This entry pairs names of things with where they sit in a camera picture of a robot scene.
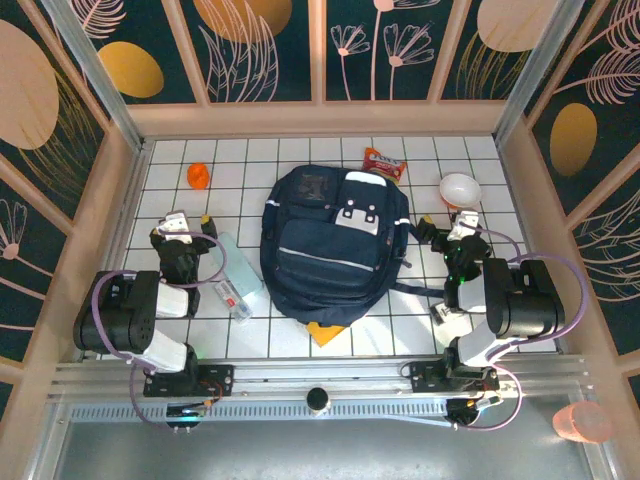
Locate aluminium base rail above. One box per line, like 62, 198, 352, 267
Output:
52, 357, 589, 399

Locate black controller board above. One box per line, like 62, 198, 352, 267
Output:
446, 397, 504, 430
166, 397, 221, 431

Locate perforated metal vent strip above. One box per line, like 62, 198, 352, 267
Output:
69, 402, 451, 426

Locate aluminium corner post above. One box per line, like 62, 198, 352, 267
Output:
42, 0, 146, 151
492, 0, 584, 146

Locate pink translucent cup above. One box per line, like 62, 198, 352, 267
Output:
552, 401, 614, 444

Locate red candy bag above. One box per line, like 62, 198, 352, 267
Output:
363, 147, 408, 186

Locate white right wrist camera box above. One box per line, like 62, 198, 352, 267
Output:
448, 209, 482, 245

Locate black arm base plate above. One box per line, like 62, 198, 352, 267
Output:
409, 360, 501, 394
143, 364, 236, 399

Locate orange crumpled ball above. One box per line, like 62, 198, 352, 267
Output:
187, 162, 211, 190

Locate white bowl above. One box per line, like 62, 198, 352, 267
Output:
439, 172, 484, 210

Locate navy blue backpack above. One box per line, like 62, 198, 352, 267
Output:
259, 166, 446, 326

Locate black round knob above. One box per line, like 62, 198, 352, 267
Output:
306, 386, 331, 416

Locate clear plastic pencil case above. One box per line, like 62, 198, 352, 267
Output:
213, 279, 254, 322

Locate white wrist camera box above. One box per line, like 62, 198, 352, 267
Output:
158, 210, 195, 245
448, 209, 482, 245

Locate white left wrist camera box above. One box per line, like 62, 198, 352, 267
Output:
158, 210, 195, 245

